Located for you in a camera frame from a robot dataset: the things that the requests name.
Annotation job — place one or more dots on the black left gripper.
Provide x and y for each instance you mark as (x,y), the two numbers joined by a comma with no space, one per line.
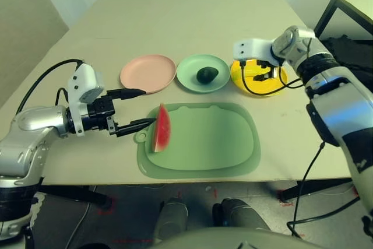
(99,113)

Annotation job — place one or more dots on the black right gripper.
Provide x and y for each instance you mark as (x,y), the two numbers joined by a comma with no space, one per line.
(273,69)

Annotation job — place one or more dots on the red watermelon slice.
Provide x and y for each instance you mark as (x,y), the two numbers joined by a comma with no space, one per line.
(161,132)

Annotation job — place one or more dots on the dark green avocado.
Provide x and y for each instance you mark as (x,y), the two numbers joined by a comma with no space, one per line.
(205,75)

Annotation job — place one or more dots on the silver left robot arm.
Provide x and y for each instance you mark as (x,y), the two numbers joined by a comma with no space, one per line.
(29,132)

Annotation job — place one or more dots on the yellow round plate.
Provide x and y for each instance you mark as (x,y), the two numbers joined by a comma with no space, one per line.
(262,88)

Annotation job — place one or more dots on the pink round plate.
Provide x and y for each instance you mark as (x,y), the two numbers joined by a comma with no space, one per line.
(148,71)

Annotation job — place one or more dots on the mint green round plate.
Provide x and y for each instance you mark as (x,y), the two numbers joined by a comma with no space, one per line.
(189,71)

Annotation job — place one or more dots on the green silicone tray mat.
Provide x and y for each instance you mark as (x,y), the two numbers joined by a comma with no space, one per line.
(209,144)

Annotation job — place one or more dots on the black fabric bundle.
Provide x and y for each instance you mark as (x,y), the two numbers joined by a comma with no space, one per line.
(355,50)

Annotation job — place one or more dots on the black table foot bar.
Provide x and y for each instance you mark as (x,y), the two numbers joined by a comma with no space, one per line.
(314,190)
(75,195)

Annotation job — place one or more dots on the black-framed side table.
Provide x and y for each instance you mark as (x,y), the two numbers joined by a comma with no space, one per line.
(349,4)

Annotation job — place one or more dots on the grey left robot foot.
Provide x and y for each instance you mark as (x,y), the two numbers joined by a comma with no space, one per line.
(172,217)

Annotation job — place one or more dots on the grey robot foot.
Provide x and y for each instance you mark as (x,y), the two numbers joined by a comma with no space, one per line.
(239,212)
(172,217)

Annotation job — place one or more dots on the grey jagged foam floor mat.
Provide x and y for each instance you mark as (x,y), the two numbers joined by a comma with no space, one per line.
(37,220)

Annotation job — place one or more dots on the grey right robot foot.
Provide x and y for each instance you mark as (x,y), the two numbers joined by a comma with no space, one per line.
(239,212)

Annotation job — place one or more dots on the grey robot torso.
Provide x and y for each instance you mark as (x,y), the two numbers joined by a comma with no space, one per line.
(233,241)

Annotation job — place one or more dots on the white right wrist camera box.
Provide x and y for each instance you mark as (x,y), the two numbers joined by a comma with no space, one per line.
(250,47)

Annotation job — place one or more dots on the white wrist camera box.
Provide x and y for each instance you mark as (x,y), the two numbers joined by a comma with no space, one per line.
(250,47)
(84,80)

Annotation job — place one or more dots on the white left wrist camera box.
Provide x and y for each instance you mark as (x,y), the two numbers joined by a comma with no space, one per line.
(84,80)

